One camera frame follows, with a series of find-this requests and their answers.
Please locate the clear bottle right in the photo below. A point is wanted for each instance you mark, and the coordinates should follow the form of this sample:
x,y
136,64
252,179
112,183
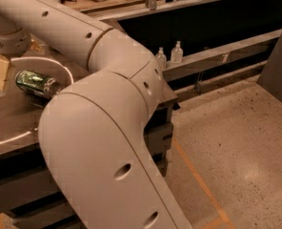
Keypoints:
x,y
177,53

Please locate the grey slatted table base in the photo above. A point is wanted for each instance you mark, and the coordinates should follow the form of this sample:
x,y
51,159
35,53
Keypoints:
x,y
29,197

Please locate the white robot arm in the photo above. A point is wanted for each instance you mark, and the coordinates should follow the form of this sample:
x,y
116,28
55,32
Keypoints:
x,y
91,134

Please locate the clear bottle left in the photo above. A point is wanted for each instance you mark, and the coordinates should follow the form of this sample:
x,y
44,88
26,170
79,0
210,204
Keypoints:
x,y
162,58

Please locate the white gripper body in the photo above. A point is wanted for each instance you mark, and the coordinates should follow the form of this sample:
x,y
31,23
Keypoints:
x,y
8,44

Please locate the green soda can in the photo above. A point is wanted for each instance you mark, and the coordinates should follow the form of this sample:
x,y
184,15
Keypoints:
x,y
37,84

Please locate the clear bottle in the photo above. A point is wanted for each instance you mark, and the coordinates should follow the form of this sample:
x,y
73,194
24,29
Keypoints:
x,y
177,53
162,58

